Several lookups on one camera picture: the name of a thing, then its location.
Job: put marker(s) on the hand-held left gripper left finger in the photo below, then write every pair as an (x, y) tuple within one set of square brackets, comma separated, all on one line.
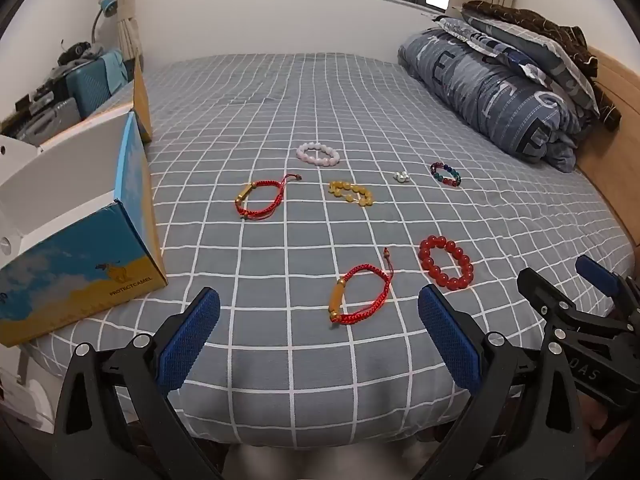
[(192, 340)]

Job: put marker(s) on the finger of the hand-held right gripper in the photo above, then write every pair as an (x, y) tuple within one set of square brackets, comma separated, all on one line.
[(597, 275), (542, 292)]

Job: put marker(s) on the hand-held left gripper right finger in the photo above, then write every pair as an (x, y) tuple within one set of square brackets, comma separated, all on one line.
[(450, 340)]

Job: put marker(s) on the blue yellow cardboard box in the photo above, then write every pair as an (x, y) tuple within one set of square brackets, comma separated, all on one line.
[(75, 285)]

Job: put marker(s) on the person's right hand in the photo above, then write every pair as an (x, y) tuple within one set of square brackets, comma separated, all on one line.
[(607, 435)]

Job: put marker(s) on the grey checked bed sheet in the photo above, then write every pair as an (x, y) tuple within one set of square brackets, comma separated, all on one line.
[(300, 360)]

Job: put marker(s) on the white plastic object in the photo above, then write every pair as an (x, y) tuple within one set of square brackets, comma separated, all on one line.
[(30, 405)]

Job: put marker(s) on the grey blue pillow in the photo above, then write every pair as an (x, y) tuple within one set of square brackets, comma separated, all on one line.
[(560, 60)]

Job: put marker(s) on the brown blanket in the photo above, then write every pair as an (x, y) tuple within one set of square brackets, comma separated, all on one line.
[(550, 22)]

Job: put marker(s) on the patterned blue pillow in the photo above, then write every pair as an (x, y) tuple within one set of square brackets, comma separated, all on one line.
[(480, 37)]

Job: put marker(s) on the teal suitcase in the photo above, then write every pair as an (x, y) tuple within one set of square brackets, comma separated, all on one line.
[(87, 87)]

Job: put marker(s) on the light blue cloth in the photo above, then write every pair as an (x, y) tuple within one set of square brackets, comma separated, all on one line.
[(115, 70)]

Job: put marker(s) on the grey black bag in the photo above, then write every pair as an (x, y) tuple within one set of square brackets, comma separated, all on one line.
[(77, 55)]

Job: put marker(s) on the teal desk lamp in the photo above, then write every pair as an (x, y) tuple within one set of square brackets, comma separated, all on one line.
[(107, 6)]

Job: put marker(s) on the wooden bed frame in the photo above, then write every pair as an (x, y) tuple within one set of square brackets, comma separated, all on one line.
[(610, 160)]

